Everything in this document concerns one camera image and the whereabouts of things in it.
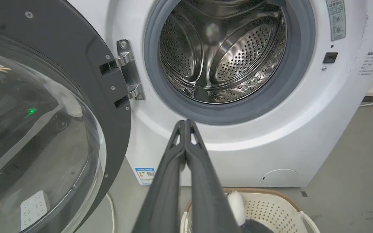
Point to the white and grey garment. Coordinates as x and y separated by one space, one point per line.
238 210

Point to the washer door with glass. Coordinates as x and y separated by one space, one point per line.
44 123

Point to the white front-load washing machine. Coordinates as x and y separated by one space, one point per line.
264 129

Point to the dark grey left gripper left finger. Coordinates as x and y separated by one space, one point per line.
163 197

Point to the white perforated laundry basket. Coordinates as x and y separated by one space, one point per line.
270 210

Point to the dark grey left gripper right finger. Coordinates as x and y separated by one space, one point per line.
207 197

